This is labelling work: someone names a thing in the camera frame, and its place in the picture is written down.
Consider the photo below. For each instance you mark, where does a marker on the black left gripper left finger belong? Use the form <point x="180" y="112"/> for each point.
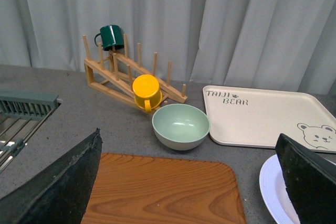
<point x="59" y="193"/>

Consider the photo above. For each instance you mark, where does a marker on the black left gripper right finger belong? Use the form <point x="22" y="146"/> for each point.
<point x="298" y="162"/>

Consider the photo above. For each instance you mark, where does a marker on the white ridged plate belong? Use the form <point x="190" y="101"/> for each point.
<point x="274" y="191"/>

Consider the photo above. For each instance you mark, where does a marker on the wooden serving tray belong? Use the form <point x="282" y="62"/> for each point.
<point x="143" y="189"/>

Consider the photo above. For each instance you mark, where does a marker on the green metal dish rack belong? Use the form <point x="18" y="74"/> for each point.
<point x="22" y="114"/>

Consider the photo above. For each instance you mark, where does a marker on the cream bear tray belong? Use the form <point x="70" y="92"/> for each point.
<point x="255" y="118"/>

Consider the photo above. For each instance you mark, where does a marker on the wooden peg drying rack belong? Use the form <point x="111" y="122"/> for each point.
<point x="113" y="75"/>

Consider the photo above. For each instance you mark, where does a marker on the yellow mug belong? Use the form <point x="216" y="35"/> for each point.
<point x="147" y="92"/>

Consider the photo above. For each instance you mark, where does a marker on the light green bowl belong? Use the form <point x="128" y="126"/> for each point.
<point x="180" y="127"/>

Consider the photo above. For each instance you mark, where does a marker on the grey curtain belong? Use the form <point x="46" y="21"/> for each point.
<point x="268" y="44"/>

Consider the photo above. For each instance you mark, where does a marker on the dark green mug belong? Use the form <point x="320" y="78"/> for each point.
<point x="111" y="37"/>

